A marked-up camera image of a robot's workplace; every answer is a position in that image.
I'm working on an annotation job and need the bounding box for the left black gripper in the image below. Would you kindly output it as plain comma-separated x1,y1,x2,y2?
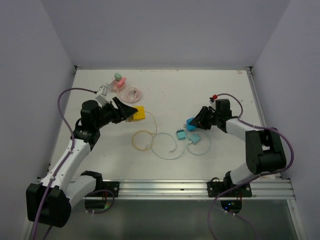
94,96,137,129

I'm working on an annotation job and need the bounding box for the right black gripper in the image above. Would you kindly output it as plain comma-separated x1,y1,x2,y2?
189,106,220,131

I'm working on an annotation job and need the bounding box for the yellow cube socket adapter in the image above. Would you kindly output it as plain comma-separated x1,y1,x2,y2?
128,106,146,122

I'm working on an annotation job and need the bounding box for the blue power socket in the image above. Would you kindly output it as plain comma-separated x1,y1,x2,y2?
184,117,197,132

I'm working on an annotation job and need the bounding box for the pink cable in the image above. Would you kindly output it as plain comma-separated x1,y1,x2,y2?
116,86,143,104

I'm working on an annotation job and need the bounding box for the light blue charger plug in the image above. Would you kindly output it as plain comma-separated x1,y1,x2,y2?
188,133,201,145

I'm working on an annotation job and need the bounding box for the teal charger plug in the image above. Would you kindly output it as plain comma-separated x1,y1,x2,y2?
176,129,187,141

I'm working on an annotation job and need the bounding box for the pink socket adapter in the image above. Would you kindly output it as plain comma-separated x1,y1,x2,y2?
108,77,127,92

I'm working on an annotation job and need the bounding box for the light blue cable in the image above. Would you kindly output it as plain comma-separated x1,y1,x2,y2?
149,129,213,160

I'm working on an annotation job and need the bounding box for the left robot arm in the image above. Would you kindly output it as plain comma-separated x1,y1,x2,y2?
26,97,138,228

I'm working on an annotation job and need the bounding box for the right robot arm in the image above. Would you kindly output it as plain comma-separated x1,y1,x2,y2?
190,95,287,199

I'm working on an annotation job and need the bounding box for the green plug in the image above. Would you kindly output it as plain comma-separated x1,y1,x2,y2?
114,72,122,82

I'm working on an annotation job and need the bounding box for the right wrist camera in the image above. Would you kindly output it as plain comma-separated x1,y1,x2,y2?
209,94,218,104

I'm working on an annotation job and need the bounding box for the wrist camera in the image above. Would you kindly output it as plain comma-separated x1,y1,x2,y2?
95,85,109,106
209,94,218,104

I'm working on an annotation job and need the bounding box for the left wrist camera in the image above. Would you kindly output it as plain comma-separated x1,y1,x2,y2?
95,85,109,106

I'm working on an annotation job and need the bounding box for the right black mount plate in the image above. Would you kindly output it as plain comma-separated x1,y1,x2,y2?
206,177,253,198

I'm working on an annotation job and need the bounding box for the black mount plate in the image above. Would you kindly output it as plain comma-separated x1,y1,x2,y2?
82,181,120,198
206,177,253,198

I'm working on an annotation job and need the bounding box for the left black mount plate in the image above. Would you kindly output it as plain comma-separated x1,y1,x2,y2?
82,181,120,198

